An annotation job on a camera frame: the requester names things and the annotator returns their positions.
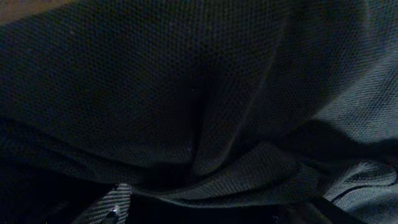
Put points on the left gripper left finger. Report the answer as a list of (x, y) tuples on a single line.
[(111, 208)]

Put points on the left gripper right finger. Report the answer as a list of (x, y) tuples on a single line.
[(316, 211)]

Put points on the black t-shirt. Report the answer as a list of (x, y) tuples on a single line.
[(212, 111)]

